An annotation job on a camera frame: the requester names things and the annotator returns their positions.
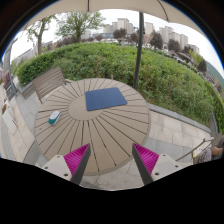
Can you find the blue mouse pad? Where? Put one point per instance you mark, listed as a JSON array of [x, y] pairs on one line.
[[104, 98]]

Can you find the beige slatted bench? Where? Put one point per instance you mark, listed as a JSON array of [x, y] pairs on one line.
[[49, 81]]

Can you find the white and teal computer mouse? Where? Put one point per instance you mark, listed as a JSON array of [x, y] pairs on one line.
[[54, 117]]

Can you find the green hedge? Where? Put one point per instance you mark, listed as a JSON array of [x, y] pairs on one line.
[[160, 80]]

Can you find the beige patio umbrella canopy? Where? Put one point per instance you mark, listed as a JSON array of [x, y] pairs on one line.
[[157, 8]]

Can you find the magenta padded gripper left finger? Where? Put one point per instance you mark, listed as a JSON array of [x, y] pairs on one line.
[[70, 167]]

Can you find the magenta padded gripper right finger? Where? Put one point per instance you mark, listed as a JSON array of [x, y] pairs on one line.
[[152, 166]]

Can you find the dark umbrella pole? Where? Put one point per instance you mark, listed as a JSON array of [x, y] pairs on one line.
[[139, 49]]

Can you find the round slatted wooden table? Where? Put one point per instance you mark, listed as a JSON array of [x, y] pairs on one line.
[[110, 132]]

